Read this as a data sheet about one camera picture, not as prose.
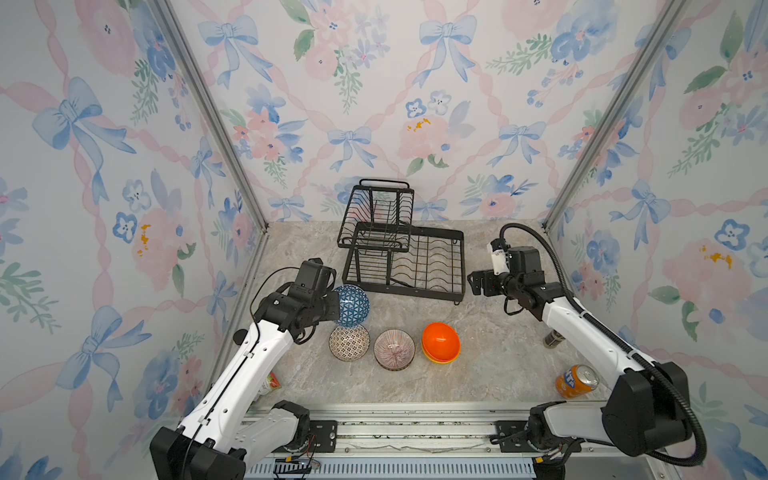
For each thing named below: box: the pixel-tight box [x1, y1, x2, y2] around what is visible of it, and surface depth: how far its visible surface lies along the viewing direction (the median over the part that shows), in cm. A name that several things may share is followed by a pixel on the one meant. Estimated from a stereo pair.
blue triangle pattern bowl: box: [334, 284, 370, 328], surface depth 82 cm
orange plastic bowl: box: [422, 322, 461, 361], surface depth 85 cm
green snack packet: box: [266, 372, 282, 390], surface depth 79 cm
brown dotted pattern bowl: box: [328, 324, 371, 362], surface depth 89 cm
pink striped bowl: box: [374, 329, 416, 372], surface depth 86 cm
